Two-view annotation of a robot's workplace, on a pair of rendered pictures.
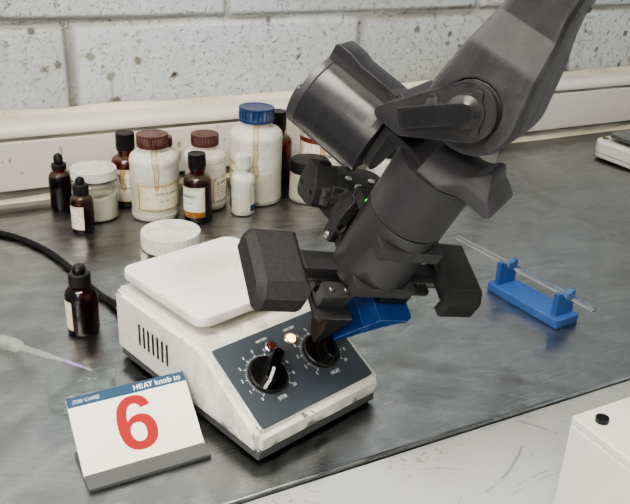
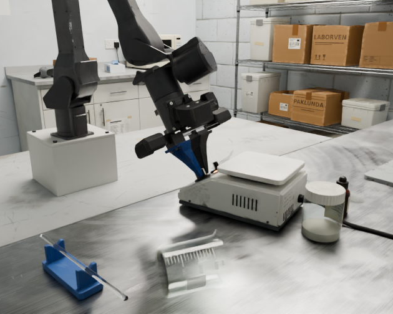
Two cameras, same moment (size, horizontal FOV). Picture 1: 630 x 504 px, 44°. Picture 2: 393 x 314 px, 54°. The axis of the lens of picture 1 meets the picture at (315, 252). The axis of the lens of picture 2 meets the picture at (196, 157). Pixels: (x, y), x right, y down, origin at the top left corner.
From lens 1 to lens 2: 1.20 m
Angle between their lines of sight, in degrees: 136
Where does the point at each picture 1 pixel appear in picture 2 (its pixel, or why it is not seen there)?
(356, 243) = not seen: hidden behind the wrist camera
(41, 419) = not seen: hidden behind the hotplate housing
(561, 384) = (83, 224)
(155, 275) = (286, 159)
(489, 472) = (130, 192)
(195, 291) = (260, 157)
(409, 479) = (160, 187)
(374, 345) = (185, 228)
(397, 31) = not seen: outside the picture
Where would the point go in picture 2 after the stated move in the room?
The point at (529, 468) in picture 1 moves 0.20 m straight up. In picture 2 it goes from (115, 194) to (108, 93)
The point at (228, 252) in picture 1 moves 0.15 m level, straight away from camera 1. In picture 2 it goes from (269, 172) to (328, 209)
